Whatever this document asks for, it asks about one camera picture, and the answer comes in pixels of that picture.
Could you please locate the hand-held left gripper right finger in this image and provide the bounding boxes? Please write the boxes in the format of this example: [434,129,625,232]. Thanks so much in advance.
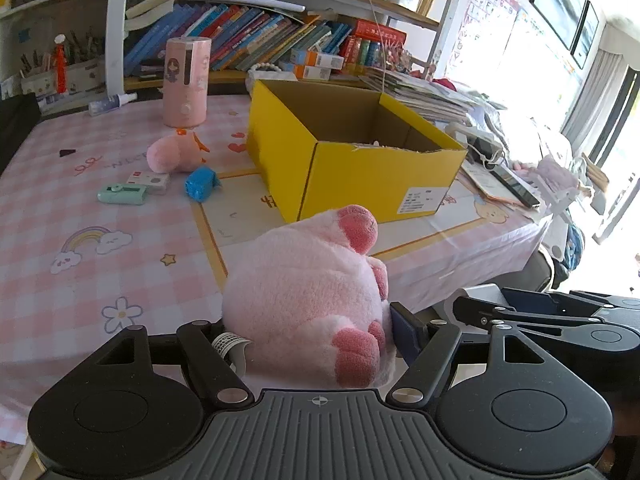
[387,301,558,406]

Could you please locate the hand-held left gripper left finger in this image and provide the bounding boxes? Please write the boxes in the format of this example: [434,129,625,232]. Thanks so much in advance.
[85,319,255,406]

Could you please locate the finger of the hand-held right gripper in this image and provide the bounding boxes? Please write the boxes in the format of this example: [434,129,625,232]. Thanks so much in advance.
[501,288,640,317]
[452,296,592,334]

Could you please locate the pink paw plush toy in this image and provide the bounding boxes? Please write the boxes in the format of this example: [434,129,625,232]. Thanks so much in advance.
[210,204,398,389]

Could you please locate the yellow cardboard box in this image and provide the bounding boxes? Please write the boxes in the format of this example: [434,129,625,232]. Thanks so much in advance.
[246,78,468,224]

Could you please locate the white staple box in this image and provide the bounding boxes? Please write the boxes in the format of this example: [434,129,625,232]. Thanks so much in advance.
[125,170,170,196]

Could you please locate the pink axolotl plush toy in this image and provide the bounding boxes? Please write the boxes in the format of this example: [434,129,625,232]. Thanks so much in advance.
[146,128,208,175]

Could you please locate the blue cloth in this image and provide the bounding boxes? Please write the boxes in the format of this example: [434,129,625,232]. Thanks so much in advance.
[565,225,587,271]

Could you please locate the black smartphone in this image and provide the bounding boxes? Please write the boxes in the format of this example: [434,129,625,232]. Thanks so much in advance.
[489,165,542,209]

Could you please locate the paper sheets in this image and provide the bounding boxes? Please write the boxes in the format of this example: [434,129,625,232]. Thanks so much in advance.
[460,160,541,211]

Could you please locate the pink fluffy cloth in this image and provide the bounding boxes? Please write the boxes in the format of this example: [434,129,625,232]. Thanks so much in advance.
[515,155,581,196]

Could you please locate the small blue object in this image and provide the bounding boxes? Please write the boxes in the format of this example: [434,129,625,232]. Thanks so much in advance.
[185,166,222,204]

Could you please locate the pink checkered tablecloth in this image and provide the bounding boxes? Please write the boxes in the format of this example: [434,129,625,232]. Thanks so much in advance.
[0,92,556,446]

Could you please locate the white power strip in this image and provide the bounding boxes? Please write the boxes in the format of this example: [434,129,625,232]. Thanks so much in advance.
[445,121,508,166]

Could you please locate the mint green correction tape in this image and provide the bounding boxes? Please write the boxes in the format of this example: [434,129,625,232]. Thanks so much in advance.
[96,183,148,205]

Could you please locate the grey curtain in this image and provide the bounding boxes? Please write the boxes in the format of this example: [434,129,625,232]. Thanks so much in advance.
[560,20,640,161]

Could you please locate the stack of magazines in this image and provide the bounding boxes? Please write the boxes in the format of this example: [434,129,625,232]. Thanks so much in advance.
[357,67,486,123]

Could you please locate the pink humidifier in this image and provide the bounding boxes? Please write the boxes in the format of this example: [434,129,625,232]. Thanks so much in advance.
[162,36,211,128]

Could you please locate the small spray bottle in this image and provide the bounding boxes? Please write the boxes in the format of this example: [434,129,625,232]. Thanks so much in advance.
[89,92,138,117]

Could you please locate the small black framed picture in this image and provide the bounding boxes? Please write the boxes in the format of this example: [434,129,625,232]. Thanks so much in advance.
[570,0,601,68]

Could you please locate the black electronic keyboard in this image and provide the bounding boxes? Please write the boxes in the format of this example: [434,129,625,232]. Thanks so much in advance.
[0,92,41,171]

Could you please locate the white bead basket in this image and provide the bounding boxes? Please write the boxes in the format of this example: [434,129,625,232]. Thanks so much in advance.
[245,62,301,92]

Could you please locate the white pen holder box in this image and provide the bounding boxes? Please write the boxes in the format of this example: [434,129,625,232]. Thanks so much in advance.
[65,35,107,93]
[19,50,56,96]

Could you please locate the red book box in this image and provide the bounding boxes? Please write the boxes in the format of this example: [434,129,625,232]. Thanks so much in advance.
[355,20,407,46]

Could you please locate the large black framed picture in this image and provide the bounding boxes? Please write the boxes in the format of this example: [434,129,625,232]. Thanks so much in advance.
[530,0,588,51]

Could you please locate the red tassel ornament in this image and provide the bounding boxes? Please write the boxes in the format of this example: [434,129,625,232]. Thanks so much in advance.
[52,34,68,95]

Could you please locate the row of colourful books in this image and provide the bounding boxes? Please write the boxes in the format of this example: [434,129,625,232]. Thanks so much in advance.
[122,2,408,78]

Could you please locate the white shelf unit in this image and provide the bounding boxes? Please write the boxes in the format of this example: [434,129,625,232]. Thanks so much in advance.
[0,0,461,111]

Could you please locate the stack of white books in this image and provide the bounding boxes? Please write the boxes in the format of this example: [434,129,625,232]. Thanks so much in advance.
[125,0,182,31]

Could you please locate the alphabet wall poster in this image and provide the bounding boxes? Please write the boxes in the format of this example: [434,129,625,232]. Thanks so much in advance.
[445,0,526,81]

